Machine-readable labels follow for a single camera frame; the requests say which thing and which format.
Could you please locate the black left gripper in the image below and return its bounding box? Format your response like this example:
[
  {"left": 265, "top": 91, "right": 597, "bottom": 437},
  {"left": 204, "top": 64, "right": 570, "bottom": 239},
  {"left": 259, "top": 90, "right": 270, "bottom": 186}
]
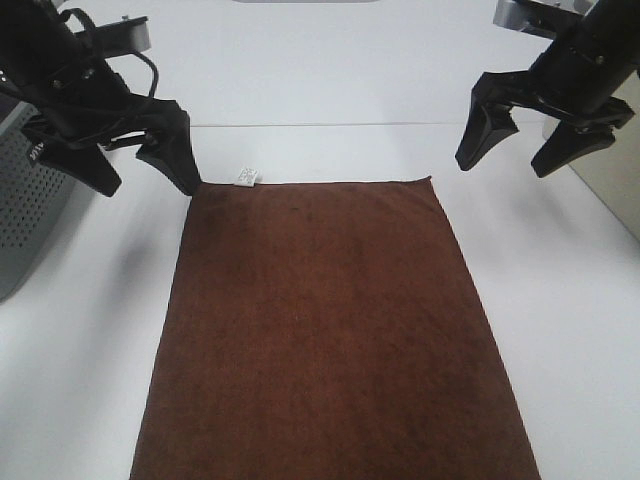
[{"left": 1, "top": 9, "right": 200, "bottom": 197}]

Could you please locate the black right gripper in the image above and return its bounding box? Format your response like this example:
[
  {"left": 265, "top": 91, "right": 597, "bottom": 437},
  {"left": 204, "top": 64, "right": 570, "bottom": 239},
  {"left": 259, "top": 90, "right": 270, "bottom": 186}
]
[{"left": 455, "top": 1, "right": 639, "bottom": 177}]

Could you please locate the brown towel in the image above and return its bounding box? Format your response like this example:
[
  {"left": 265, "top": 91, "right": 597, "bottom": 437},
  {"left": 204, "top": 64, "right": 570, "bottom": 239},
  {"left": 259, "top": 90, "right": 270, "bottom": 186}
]
[{"left": 131, "top": 178, "right": 539, "bottom": 479}]

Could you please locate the beige storage box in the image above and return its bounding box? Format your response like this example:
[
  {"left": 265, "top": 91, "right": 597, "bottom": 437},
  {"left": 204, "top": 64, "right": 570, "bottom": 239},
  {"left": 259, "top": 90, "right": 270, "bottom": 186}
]
[{"left": 570, "top": 73, "right": 640, "bottom": 240}]

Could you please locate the grey perforated plastic basket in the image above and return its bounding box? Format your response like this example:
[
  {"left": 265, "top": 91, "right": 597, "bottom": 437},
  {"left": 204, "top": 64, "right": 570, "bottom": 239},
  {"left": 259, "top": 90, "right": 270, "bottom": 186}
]
[{"left": 1, "top": 94, "right": 75, "bottom": 300}]

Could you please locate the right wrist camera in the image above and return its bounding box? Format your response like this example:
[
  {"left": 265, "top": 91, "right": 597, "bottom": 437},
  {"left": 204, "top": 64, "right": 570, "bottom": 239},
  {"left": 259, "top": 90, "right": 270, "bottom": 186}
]
[{"left": 493, "top": 0, "right": 596, "bottom": 39}]

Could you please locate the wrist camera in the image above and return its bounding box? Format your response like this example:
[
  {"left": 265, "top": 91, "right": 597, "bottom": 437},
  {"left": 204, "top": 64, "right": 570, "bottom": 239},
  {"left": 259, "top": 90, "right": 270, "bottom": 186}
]
[
  {"left": 76, "top": 16, "right": 151, "bottom": 58},
  {"left": 493, "top": 0, "right": 596, "bottom": 39}
]

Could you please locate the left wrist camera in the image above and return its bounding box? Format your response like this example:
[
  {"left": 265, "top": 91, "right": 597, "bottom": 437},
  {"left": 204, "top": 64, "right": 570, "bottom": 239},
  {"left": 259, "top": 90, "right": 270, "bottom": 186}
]
[{"left": 76, "top": 16, "right": 151, "bottom": 58}]

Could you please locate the black left camera cable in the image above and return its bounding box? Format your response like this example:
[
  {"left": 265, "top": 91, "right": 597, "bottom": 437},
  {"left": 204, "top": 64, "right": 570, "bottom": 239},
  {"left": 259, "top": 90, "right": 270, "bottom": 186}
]
[{"left": 59, "top": 7, "right": 160, "bottom": 101}]

